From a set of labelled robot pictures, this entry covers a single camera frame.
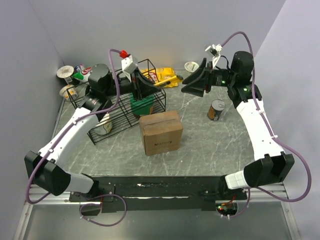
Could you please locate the green white cassava chips bag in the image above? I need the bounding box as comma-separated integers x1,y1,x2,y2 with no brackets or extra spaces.
72,67,92,83

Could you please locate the orange label tin can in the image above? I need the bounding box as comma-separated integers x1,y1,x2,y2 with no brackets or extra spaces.
207,99,225,121

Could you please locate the white green bowl container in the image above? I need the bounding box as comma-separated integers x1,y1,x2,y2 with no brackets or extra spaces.
93,113,113,136

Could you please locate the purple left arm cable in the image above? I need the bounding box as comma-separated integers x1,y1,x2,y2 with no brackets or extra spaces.
25,48,128,227

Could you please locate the white cup brown lid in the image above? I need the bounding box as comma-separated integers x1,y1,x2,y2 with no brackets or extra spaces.
56,65,74,85

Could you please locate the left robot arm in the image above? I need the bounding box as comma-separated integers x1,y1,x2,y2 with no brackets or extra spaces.
24,63,161,201

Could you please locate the green wrapped round package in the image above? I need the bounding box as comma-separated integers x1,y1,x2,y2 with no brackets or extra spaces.
130,95,154,119

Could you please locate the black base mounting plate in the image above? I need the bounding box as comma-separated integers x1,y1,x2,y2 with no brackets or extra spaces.
69,176,247,213

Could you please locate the blue white small can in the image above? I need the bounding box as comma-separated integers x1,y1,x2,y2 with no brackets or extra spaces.
74,64,86,73

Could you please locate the brown cardboard express box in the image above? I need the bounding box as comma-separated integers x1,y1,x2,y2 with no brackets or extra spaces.
139,110,183,156

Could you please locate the black wire rack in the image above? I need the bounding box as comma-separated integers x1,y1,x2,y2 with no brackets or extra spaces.
70,59,166,144

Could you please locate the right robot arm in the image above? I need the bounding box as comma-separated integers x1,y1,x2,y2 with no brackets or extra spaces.
181,50,295,200

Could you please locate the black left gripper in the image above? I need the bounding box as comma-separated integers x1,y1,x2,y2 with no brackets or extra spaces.
104,66,162,102

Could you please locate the yellow utility knife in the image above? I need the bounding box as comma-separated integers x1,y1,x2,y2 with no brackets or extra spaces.
153,75,184,88

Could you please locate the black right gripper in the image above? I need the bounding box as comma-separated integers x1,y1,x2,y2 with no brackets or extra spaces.
181,57,237,98

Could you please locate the aluminium rail frame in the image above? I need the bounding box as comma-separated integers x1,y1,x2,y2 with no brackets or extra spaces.
23,182,290,206

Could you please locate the yellow chips bag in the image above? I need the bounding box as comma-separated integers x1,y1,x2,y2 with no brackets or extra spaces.
139,67,176,83

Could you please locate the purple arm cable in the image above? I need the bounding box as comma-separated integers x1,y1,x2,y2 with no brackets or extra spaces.
219,31,312,219
25,48,128,227

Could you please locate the white yogurt cup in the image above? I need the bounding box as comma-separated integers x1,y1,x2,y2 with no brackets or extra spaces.
184,61,199,75

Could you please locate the white yellow noodle cup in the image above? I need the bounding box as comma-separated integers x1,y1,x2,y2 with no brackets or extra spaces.
59,84,78,102

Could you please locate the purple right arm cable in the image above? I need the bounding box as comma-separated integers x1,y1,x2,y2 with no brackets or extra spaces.
219,31,312,219

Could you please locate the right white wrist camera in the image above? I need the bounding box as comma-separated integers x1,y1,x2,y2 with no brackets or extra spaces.
205,44,223,68

